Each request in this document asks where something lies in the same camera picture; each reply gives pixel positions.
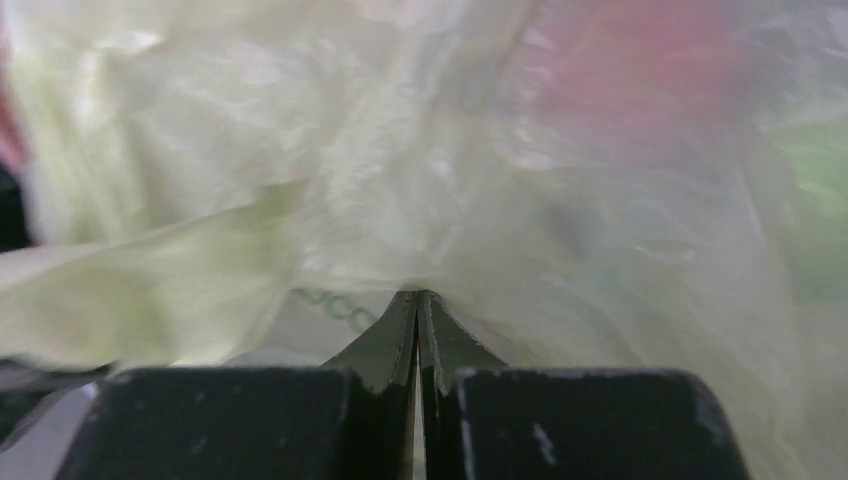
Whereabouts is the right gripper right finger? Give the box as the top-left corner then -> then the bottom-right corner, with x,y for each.
417,291 -> 749,480

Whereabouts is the light green plastic bag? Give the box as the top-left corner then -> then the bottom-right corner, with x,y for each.
1,1 -> 847,479

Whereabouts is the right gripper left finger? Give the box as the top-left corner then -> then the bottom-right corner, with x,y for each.
57,292 -> 417,480

